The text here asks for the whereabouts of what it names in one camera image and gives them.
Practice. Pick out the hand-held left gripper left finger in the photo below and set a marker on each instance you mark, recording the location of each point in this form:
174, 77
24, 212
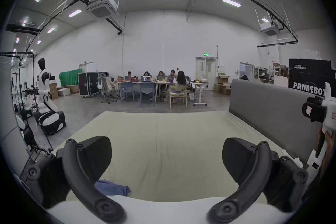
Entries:
78, 181

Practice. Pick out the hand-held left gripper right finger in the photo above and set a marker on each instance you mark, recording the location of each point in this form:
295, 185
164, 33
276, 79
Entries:
256, 178

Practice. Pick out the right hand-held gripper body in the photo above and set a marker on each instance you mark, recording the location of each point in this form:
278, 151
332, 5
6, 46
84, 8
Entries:
315, 110

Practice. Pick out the person's right hand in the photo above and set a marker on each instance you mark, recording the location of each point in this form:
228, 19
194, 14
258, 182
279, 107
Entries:
330, 144

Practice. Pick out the black printed banner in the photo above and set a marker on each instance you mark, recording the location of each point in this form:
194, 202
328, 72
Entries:
308, 76

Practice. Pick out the blue garment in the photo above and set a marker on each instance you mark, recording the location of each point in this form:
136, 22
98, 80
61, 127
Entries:
115, 187

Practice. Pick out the grey padded headboard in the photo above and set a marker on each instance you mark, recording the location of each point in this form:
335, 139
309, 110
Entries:
267, 110

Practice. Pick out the storage shelf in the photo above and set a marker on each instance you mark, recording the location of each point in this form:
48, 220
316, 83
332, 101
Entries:
270, 74

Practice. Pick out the white humanoid robot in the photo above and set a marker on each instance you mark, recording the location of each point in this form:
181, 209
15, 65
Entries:
44, 102

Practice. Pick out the bed with pale green sheet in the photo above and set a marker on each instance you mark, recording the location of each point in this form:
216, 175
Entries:
168, 149

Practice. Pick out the stack of cartons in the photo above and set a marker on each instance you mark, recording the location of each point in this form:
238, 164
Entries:
221, 85

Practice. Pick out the black flight case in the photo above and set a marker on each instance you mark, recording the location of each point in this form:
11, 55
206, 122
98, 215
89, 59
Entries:
88, 83

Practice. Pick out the grey office chair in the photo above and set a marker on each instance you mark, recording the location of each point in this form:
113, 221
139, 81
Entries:
106, 86

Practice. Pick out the small white table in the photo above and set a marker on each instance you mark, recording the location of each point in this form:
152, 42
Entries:
200, 91

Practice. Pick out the blue chair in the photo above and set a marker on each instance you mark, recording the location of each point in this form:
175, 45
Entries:
127, 89
147, 90

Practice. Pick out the green cloth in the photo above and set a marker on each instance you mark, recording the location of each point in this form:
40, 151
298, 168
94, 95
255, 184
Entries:
69, 77

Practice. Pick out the long white table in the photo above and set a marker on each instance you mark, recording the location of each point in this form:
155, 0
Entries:
136, 83

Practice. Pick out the wooden chair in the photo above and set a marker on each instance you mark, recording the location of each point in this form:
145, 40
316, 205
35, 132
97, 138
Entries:
178, 94

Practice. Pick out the white double door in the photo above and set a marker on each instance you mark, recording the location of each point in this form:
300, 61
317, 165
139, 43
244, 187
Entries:
206, 69

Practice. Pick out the group of people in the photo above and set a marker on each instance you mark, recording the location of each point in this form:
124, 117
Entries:
168, 77

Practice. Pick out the cartons by the wall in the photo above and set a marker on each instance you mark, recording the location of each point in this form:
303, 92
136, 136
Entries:
64, 90

